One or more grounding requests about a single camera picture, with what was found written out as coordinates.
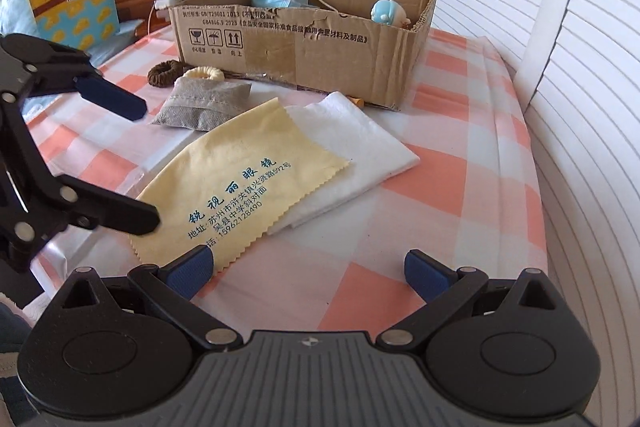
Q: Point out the yellow lens cleaning cloth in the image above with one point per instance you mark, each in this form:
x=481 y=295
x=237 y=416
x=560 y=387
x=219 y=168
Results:
x=228 y=188

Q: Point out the white louvered closet door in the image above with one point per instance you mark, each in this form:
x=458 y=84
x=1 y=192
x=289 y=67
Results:
x=575 y=70

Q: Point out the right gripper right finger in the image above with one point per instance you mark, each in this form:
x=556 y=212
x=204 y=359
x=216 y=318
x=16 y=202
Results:
x=449 y=295

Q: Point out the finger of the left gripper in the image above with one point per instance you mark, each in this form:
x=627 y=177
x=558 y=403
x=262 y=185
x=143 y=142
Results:
x=31 y=66
x=95 y=206

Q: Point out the grey fabric pouch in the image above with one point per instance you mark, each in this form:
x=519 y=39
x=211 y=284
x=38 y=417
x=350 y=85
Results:
x=202 y=104

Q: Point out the brown cardboard box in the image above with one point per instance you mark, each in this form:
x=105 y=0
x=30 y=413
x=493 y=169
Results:
x=331 y=46

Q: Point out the light blue pillow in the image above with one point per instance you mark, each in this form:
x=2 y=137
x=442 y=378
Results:
x=17 y=18

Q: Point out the cream hair scrunchie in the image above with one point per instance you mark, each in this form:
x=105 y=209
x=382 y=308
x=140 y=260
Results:
x=205 y=72

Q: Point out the pink white checkered tablecloth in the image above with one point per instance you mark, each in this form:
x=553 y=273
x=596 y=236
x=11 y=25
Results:
x=473 y=199

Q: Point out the blue white plush toy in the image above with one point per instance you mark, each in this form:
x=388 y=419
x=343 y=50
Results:
x=390 y=13

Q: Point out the white cloth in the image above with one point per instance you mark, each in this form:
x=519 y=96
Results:
x=373 y=155

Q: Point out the small orange cone toy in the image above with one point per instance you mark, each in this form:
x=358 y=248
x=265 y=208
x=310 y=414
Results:
x=358 y=102

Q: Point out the brown hair scrunchie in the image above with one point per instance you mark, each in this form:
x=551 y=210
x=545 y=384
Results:
x=165 y=74

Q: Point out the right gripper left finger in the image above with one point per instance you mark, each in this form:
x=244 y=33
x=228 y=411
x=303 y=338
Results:
x=167 y=292

